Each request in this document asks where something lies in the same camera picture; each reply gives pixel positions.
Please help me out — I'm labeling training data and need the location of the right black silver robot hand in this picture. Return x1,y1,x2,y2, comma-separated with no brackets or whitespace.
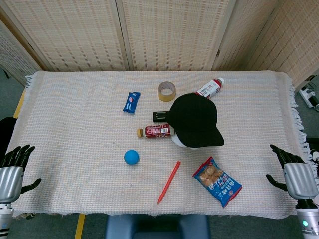
266,144,319,200

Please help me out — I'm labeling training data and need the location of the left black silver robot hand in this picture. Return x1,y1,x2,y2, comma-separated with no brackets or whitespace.
0,145,42,203

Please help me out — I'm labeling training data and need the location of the black baseball cap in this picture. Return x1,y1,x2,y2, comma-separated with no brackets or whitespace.
168,92,225,148

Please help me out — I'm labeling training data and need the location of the blue biscuit bag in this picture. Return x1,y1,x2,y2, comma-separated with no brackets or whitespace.
192,156,243,209

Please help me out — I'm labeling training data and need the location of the small blue cookie packet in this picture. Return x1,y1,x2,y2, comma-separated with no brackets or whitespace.
122,92,141,114

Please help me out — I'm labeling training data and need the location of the beige woven tablecloth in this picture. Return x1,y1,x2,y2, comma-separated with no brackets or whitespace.
11,70,312,220

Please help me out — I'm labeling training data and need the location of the yellow floor tape strip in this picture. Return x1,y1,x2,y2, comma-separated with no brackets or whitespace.
12,89,26,119
74,214,86,239

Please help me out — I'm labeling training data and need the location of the blue ball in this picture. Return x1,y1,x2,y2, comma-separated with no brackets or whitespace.
124,150,140,165

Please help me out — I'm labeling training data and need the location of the woven folding screen panel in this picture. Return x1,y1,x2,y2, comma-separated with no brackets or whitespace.
0,18,42,87
116,0,239,72
0,0,130,72
211,0,287,72
245,0,319,90

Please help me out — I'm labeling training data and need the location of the white red drink bottle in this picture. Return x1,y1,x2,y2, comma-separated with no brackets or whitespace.
194,77,225,99

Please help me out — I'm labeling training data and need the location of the red plastic stick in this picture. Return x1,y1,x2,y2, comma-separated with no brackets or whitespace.
157,161,181,205

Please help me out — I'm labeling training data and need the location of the brown coffee bottle yellow cap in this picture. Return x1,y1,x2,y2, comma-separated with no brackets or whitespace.
136,123,175,139

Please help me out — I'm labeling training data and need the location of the black rectangular flat device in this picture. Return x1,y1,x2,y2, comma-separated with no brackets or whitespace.
152,111,173,124

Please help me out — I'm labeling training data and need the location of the yellow packing tape roll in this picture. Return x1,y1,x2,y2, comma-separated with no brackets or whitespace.
157,81,176,102

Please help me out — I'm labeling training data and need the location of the white machine with cables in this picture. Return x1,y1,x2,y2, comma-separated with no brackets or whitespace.
298,74,319,112

